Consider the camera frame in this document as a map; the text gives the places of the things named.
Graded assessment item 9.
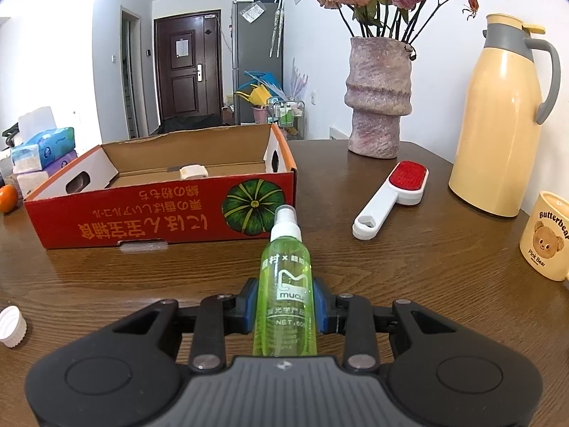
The green spray bottle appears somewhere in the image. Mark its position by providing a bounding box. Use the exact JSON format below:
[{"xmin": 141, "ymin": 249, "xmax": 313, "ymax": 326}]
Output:
[{"xmin": 253, "ymin": 205, "xmax": 317, "ymax": 358}]

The white tape roll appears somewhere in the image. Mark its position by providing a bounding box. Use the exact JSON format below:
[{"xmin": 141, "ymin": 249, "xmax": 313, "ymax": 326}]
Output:
[{"xmin": 179, "ymin": 165, "xmax": 209, "ymax": 180}]

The red white lint brush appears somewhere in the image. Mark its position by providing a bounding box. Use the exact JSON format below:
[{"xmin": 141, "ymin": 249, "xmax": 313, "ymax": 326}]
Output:
[{"xmin": 352, "ymin": 161, "xmax": 429, "ymax": 241}]

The white bottle cap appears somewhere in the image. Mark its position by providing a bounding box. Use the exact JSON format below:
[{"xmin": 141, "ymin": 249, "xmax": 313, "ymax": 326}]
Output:
[{"xmin": 0, "ymin": 306, "xmax": 27, "ymax": 348}]

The orange cardboard box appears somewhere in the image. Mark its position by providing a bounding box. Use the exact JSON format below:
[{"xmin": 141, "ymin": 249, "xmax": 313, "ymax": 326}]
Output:
[{"xmin": 24, "ymin": 125, "xmax": 297, "ymax": 249}]

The yellow bear mug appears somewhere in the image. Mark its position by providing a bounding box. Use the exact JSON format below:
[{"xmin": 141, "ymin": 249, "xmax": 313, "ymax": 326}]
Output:
[{"xmin": 519, "ymin": 191, "xmax": 569, "ymax": 283}]

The yellow thermos jug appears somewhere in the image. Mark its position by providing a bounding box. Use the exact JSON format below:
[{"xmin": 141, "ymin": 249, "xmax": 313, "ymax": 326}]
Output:
[{"xmin": 448, "ymin": 14, "xmax": 561, "ymax": 218}]

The purple tissue pack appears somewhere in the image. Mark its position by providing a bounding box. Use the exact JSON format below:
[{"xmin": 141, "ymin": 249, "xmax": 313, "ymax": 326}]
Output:
[{"xmin": 16, "ymin": 151, "xmax": 77, "ymax": 197}]

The pink textured vase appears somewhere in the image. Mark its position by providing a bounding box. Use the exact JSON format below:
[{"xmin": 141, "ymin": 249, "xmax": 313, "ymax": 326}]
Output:
[{"xmin": 344, "ymin": 37, "xmax": 415, "ymax": 159}]

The blue tissue pack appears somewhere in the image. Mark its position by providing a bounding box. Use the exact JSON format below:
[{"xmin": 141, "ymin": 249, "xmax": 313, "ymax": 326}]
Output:
[{"xmin": 11, "ymin": 106, "xmax": 75, "ymax": 174}]

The orange fruit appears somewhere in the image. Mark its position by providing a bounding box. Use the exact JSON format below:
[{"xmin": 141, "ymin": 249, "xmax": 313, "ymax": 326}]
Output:
[{"xmin": 0, "ymin": 184, "xmax": 19, "ymax": 215}]

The dark brown door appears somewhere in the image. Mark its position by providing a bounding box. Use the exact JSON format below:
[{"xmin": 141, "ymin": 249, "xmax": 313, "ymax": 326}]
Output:
[{"xmin": 154, "ymin": 10, "xmax": 223, "ymax": 120}]

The grey refrigerator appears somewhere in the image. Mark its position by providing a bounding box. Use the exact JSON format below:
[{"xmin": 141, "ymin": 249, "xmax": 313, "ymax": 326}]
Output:
[{"xmin": 232, "ymin": 0, "xmax": 283, "ymax": 125}]

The wire storage rack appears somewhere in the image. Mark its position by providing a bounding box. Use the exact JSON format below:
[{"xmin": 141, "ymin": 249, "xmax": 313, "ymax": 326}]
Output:
[{"xmin": 267, "ymin": 100, "xmax": 305, "ymax": 140}]

